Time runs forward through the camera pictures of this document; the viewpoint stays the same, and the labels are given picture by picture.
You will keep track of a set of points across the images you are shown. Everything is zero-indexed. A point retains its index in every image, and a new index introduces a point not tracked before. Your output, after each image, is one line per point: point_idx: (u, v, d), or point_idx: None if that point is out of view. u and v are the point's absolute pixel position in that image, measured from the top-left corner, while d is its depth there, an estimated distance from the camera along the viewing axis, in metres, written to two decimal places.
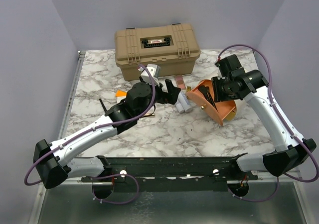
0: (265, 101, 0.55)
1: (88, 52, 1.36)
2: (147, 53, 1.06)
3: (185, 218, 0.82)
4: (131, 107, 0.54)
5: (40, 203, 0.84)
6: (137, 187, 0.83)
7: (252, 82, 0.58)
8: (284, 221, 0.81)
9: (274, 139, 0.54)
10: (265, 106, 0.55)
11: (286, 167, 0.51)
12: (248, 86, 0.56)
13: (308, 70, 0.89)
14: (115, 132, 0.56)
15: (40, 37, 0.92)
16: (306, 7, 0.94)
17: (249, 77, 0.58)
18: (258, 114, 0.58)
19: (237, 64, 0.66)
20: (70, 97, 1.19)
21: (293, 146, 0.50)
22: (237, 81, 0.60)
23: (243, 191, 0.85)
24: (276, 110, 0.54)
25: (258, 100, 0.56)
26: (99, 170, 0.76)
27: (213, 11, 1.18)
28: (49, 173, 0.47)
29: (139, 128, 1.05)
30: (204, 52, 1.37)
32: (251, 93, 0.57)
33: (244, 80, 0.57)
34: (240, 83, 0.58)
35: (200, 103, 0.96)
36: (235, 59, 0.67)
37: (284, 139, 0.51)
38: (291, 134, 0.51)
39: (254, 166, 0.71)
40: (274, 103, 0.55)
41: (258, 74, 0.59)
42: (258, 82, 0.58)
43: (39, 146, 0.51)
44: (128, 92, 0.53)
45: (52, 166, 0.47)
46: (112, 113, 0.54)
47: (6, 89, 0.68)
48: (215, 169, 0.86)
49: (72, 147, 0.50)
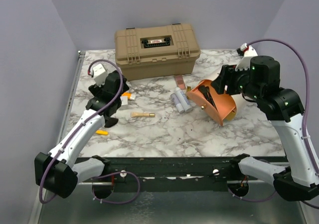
0: (297, 132, 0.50)
1: (88, 52, 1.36)
2: (147, 53, 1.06)
3: (185, 219, 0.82)
4: (109, 92, 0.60)
5: (40, 203, 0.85)
6: (138, 186, 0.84)
7: (288, 108, 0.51)
8: (284, 222, 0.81)
9: (295, 170, 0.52)
10: (297, 138, 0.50)
11: (301, 198, 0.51)
12: (283, 114, 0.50)
13: (309, 70, 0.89)
14: (102, 121, 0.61)
15: (40, 36, 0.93)
16: (306, 6, 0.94)
17: (286, 102, 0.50)
18: (282, 140, 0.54)
19: (277, 75, 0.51)
20: (70, 97, 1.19)
21: (316, 185, 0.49)
22: (271, 102, 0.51)
23: (243, 191, 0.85)
24: (307, 145, 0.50)
25: (290, 131, 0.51)
26: (102, 167, 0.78)
27: (213, 11, 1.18)
28: (62, 178, 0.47)
29: (139, 128, 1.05)
30: (204, 52, 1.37)
32: (284, 121, 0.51)
33: (280, 106, 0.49)
34: (273, 106, 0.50)
35: (200, 103, 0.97)
36: (276, 70, 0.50)
37: (308, 176, 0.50)
38: (317, 171, 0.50)
39: (258, 171, 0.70)
40: (306, 137, 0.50)
41: (293, 96, 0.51)
42: (294, 106, 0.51)
43: (36, 164, 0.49)
44: (105, 80, 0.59)
45: (62, 169, 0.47)
46: (92, 106, 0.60)
47: (6, 89, 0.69)
48: (215, 169, 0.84)
49: (73, 146, 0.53)
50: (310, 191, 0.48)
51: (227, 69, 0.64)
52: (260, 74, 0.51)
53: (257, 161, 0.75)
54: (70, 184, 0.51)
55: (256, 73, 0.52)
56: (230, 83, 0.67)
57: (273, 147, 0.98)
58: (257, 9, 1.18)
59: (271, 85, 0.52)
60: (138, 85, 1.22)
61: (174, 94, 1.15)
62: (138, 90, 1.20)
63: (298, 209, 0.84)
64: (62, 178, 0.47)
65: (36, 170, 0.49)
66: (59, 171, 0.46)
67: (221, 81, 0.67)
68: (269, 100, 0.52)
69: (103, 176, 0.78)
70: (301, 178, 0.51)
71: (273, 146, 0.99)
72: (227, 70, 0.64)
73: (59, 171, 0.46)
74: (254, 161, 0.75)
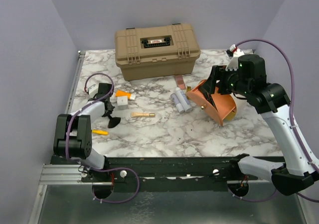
0: (285, 122, 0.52)
1: (88, 52, 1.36)
2: (147, 53, 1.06)
3: (185, 218, 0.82)
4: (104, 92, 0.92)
5: (40, 203, 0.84)
6: (138, 185, 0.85)
7: (273, 99, 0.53)
8: (284, 221, 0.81)
9: (289, 161, 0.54)
10: (285, 128, 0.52)
11: (298, 190, 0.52)
12: (270, 105, 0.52)
13: (309, 70, 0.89)
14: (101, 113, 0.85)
15: (40, 36, 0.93)
16: (305, 6, 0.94)
17: (271, 94, 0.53)
18: (274, 132, 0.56)
19: (262, 70, 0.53)
20: (70, 97, 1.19)
21: (309, 173, 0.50)
22: (255, 95, 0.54)
23: (243, 191, 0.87)
24: (296, 134, 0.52)
25: (278, 121, 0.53)
26: (102, 159, 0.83)
27: (213, 11, 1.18)
28: (85, 128, 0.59)
29: (138, 128, 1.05)
30: (204, 52, 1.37)
32: (271, 112, 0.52)
33: (265, 98, 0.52)
34: (259, 99, 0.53)
35: (200, 103, 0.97)
36: (261, 66, 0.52)
37: (301, 166, 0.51)
38: (309, 160, 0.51)
39: (259, 173, 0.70)
40: (294, 126, 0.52)
41: (279, 89, 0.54)
42: (279, 98, 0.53)
43: (60, 121, 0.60)
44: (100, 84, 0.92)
45: (86, 118, 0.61)
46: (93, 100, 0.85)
47: (6, 88, 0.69)
48: (215, 169, 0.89)
49: (87, 111, 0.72)
50: (304, 180, 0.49)
51: (218, 69, 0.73)
52: (247, 70, 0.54)
53: (256, 159, 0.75)
54: (88, 142, 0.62)
55: (244, 70, 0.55)
56: (221, 82, 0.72)
57: (273, 147, 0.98)
58: (257, 9, 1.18)
59: (258, 79, 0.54)
60: (138, 85, 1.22)
61: (174, 94, 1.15)
62: (138, 90, 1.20)
63: (298, 209, 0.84)
64: (86, 125, 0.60)
65: (59, 128, 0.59)
66: (84, 118, 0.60)
67: (212, 81, 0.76)
68: (256, 93, 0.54)
69: (105, 170, 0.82)
70: (295, 168, 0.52)
71: (273, 146, 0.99)
72: (217, 69, 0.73)
73: (83, 119, 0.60)
74: (253, 160, 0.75)
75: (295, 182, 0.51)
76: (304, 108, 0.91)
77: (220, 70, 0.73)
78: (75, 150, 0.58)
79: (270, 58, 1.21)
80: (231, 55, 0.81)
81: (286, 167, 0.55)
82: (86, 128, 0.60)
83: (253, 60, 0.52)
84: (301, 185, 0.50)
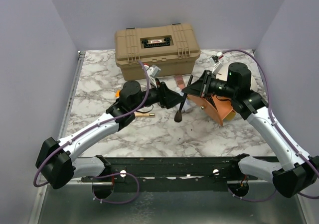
0: (267, 121, 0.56)
1: (88, 52, 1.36)
2: (147, 53, 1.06)
3: (185, 219, 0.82)
4: (126, 104, 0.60)
5: (41, 203, 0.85)
6: (137, 186, 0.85)
7: (252, 103, 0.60)
8: (284, 221, 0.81)
9: (281, 158, 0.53)
10: (267, 126, 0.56)
11: (296, 186, 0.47)
12: (249, 108, 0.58)
13: (308, 70, 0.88)
14: (116, 129, 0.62)
15: (39, 36, 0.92)
16: (305, 5, 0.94)
17: (249, 100, 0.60)
18: (262, 133, 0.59)
19: (247, 81, 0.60)
20: (70, 97, 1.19)
21: (299, 165, 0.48)
22: (238, 103, 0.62)
23: (243, 191, 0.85)
24: (278, 129, 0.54)
25: (259, 120, 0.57)
26: (101, 168, 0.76)
27: (213, 11, 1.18)
28: (60, 169, 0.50)
29: (138, 128, 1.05)
30: (204, 52, 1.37)
32: (252, 114, 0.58)
33: (245, 103, 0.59)
34: (241, 106, 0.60)
35: (200, 103, 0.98)
36: (247, 78, 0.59)
37: (290, 158, 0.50)
38: (297, 152, 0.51)
39: (260, 175, 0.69)
40: (275, 122, 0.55)
41: (258, 96, 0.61)
42: (258, 103, 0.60)
43: (46, 145, 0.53)
44: (121, 92, 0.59)
45: (65, 160, 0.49)
46: (112, 111, 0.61)
47: (6, 89, 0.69)
48: (215, 169, 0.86)
49: (80, 141, 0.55)
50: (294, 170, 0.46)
51: (207, 74, 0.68)
52: (236, 79, 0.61)
53: (258, 160, 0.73)
54: (65, 178, 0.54)
55: (233, 78, 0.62)
56: (208, 87, 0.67)
57: None
58: (257, 9, 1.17)
59: (243, 88, 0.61)
60: None
61: None
62: None
63: (297, 208, 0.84)
64: (61, 168, 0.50)
65: (43, 153, 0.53)
66: (62, 161, 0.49)
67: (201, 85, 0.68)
68: (239, 100, 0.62)
69: (102, 176, 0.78)
70: (286, 162, 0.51)
71: None
72: (207, 74, 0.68)
73: (60, 162, 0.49)
74: (254, 160, 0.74)
75: (290, 178, 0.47)
76: (303, 108, 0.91)
77: (209, 74, 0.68)
78: (46, 178, 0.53)
79: (270, 58, 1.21)
80: (216, 59, 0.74)
81: (281, 166, 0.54)
82: (62, 170, 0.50)
83: (240, 71, 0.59)
84: (294, 179, 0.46)
